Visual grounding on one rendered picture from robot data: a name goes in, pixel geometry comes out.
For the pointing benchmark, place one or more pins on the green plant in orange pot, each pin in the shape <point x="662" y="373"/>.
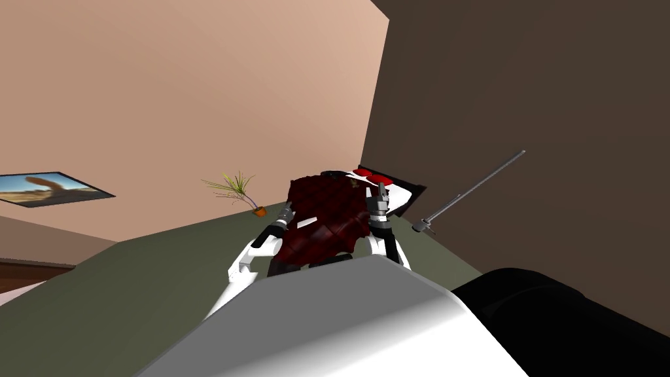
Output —
<point x="258" y="211"/>

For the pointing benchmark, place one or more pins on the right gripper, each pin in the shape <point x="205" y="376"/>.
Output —
<point x="378" y="207"/>

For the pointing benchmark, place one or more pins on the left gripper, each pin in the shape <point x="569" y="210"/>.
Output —
<point x="286" y="214"/>

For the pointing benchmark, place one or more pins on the bed with dark red blanket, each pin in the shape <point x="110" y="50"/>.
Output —
<point x="324" y="209"/>

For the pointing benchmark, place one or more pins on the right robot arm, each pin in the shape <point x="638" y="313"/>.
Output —
<point x="555" y="324"/>

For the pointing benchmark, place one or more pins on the framed desert landscape picture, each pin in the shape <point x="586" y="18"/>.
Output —
<point x="47" y="189"/>

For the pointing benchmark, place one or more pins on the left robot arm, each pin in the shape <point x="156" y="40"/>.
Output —
<point x="250" y="259"/>

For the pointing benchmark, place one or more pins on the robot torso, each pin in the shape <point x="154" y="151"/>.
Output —
<point x="335" y="324"/>

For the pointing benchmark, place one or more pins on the grey metal floor lamp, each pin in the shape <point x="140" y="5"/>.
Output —
<point x="471" y="193"/>

